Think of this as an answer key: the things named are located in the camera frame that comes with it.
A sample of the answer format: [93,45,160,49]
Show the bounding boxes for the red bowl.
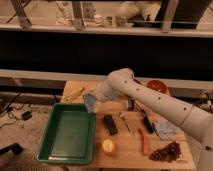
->
[146,80,167,93]

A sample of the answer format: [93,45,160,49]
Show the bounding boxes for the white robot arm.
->
[93,68,213,171]

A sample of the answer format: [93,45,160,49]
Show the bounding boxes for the blue sponge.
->
[83,93,96,113]

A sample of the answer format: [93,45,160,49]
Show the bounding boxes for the black handled utensil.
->
[135,102,154,134]

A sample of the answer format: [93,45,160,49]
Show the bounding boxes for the black rectangular block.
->
[104,115,118,135]

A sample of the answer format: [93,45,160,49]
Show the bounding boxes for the bunch of dark grapes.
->
[149,141,181,162]

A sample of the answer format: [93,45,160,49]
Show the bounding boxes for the orange fruit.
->
[102,139,115,154]

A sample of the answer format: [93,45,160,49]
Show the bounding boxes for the orange carrot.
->
[139,128,149,155]

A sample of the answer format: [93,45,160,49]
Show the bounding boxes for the black power adapter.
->
[21,111,32,121]

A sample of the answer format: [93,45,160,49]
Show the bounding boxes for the blue crumpled cloth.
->
[153,120,181,140]

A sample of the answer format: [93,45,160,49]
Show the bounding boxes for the yellow banana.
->
[64,87,85,102]

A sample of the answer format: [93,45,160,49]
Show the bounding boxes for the green plastic tray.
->
[37,103,96,165]

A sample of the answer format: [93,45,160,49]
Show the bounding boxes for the small tin can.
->
[127,99,135,111]

